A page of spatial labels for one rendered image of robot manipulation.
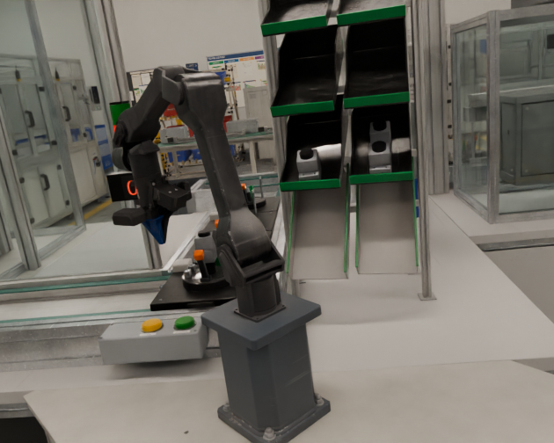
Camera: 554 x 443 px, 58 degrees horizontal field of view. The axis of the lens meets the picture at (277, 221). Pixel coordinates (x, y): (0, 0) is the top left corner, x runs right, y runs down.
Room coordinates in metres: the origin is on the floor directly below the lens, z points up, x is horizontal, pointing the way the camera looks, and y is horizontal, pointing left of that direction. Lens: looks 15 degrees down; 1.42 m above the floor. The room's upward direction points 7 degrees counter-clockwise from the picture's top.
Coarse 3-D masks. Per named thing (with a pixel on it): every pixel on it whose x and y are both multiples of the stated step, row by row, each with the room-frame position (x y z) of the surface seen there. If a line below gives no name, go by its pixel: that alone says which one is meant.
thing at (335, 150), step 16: (336, 112) 1.27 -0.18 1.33; (288, 128) 1.18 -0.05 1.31; (304, 128) 1.28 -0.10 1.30; (320, 128) 1.26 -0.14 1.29; (336, 128) 1.24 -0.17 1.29; (288, 144) 1.17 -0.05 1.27; (304, 144) 1.21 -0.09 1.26; (320, 144) 1.19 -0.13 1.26; (336, 144) 1.18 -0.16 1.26; (288, 160) 1.15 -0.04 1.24; (320, 160) 1.13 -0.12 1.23; (336, 160) 1.12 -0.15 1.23; (288, 176) 1.11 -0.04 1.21; (336, 176) 1.07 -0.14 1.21
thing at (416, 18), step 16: (416, 0) 1.13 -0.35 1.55; (416, 16) 1.13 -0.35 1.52; (416, 32) 1.13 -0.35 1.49; (272, 48) 1.16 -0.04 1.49; (416, 48) 1.13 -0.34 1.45; (272, 64) 1.16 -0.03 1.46; (416, 64) 1.13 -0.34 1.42; (272, 80) 1.17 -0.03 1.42; (416, 80) 1.13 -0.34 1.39; (272, 96) 1.17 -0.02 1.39; (416, 96) 1.13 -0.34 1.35; (416, 112) 1.13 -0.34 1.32; (416, 128) 1.14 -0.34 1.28; (416, 144) 1.14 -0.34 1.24; (288, 192) 1.18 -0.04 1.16; (288, 208) 1.16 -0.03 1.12; (288, 224) 1.16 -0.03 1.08
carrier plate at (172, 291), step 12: (180, 276) 1.20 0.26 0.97; (168, 288) 1.13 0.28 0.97; (180, 288) 1.12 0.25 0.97; (228, 288) 1.08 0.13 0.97; (156, 300) 1.06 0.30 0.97; (168, 300) 1.06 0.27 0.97; (180, 300) 1.05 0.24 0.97; (192, 300) 1.04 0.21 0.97; (204, 300) 1.03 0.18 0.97; (216, 300) 1.03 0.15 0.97; (228, 300) 1.03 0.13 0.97
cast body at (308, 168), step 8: (304, 152) 1.05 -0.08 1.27; (312, 152) 1.04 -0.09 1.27; (296, 160) 1.05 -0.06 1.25; (304, 160) 1.04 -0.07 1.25; (312, 160) 1.03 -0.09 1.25; (304, 168) 1.04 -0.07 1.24; (312, 168) 1.04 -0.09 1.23; (320, 168) 1.08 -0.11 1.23; (304, 176) 1.04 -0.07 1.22; (312, 176) 1.04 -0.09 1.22; (320, 176) 1.06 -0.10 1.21
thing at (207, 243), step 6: (198, 234) 1.14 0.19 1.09; (204, 234) 1.14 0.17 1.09; (210, 234) 1.15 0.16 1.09; (198, 240) 1.13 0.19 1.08; (204, 240) 1.13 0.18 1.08; (210, 240) 1.13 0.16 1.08; (198, 246) 1.13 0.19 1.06; (204, 246) 1.13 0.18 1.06; (210, 246) 1.13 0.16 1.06; (204, 252) 1.12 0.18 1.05; (210, 252) 1.12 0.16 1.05; (204, 258) 1.12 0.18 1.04; (210, 258) 1.12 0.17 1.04
